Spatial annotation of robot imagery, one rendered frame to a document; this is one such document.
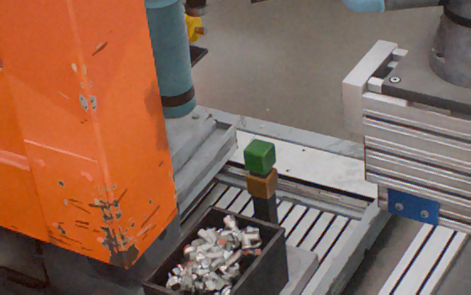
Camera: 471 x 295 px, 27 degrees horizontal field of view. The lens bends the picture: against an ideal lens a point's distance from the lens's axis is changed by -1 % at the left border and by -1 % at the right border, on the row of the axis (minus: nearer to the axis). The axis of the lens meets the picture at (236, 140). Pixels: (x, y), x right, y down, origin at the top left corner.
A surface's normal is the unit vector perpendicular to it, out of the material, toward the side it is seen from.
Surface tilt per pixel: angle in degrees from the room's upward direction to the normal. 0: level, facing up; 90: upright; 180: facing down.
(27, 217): 90
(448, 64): 72
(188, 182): 90
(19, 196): 90
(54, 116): 90
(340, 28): 0
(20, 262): 0
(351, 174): 0
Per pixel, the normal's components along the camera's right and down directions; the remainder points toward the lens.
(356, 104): -0.52, 0.54
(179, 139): -0.10, -0.80
